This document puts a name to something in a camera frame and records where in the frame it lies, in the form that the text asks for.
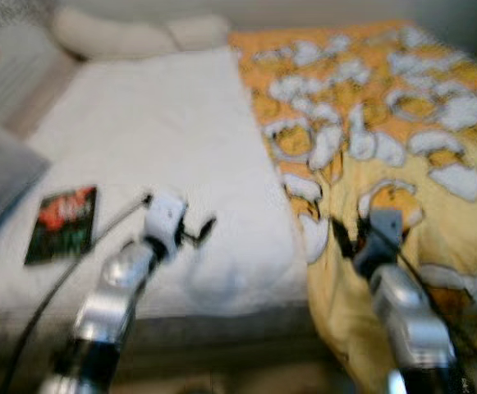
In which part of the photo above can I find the printed grey lettered cushion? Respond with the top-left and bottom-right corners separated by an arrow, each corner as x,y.
0,0 -> 83,140

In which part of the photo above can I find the grey pillow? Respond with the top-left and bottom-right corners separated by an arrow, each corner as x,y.
0,119 -> 52,263

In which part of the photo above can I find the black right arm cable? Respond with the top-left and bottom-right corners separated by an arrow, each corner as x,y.
361,222 -> 477,394

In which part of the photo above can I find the beige knotted bolster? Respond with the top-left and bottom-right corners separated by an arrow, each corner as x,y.
53,8 -> 231,60

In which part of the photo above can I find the white quilted mattress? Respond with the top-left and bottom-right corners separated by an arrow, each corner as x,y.
0,48 -> 309,319

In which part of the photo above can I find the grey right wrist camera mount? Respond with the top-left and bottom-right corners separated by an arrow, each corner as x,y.
353,208 -> 405,276

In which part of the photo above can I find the grey bed base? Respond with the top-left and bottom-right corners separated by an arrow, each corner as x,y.
0,304 -> 329,378

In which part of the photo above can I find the yellow cartoon egg blanket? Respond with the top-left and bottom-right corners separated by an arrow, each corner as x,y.
228,23 -> 477,394

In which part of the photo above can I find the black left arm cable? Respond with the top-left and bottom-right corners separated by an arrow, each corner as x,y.
0,193 -> 153,394

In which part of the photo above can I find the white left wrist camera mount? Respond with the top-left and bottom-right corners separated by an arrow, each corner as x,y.
142,191 -> 188,262

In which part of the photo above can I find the dark book with red print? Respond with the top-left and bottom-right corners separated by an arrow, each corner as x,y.
25,186 -> 99,266

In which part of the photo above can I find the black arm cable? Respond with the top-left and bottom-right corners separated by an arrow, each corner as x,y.
0,193 -> 153,394
361,222 -> 477,394

